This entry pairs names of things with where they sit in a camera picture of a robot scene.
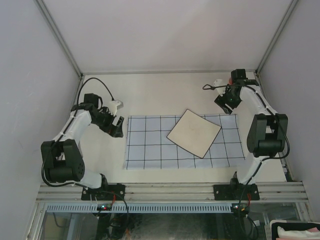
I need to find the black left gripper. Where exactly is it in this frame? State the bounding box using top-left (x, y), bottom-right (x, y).
top-left (91, 107), bottom-right (124, 138)

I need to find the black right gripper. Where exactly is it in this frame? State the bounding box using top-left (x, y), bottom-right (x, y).
top-left (214, 84), bottom-right (242, 114)

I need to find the light blue checked placemat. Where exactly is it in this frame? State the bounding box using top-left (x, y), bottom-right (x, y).
top-left (123, 114), bottom-right (245, 170)

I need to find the white square plate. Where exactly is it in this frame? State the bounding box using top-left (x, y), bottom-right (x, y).
top-left (167, 109), bottom-right (221, 159)

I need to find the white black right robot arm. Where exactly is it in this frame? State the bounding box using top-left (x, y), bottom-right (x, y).
top-left (211, 69), bottom-right (290, 200)

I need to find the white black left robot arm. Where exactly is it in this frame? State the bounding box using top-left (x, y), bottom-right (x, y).
top-left (40, 93), bottom-right (124, 200)

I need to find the white bin with cloths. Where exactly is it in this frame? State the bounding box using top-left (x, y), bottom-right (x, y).
top-left (265, 220), bottom-right (320, 240)

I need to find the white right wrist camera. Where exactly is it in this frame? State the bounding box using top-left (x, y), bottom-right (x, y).
top-left (213, 79), bottom-right (227, 96)

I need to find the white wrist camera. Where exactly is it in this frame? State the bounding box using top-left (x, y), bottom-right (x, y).
top-left (213, 79), bottom-right (227, 96)
top-left (107, 100), bottom-right (124, 116)

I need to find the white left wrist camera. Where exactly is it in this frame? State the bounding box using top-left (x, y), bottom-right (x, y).
top-left (107, 100), bottom-right (124, 116)

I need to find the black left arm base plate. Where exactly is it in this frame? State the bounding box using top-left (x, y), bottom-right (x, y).
top-left (81, 183), bottom-right (126, 201)

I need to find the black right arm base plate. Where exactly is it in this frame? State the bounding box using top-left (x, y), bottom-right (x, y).
top-left (213, 184), bottom-right (260, 201)

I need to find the aluminium front rail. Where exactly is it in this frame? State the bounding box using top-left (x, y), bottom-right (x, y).
top-left (36, 182), bottom-right (309, 203)

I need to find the blue slotted cable duct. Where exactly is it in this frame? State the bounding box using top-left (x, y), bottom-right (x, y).
top-left (46, 203), bottom-right (233, 214)

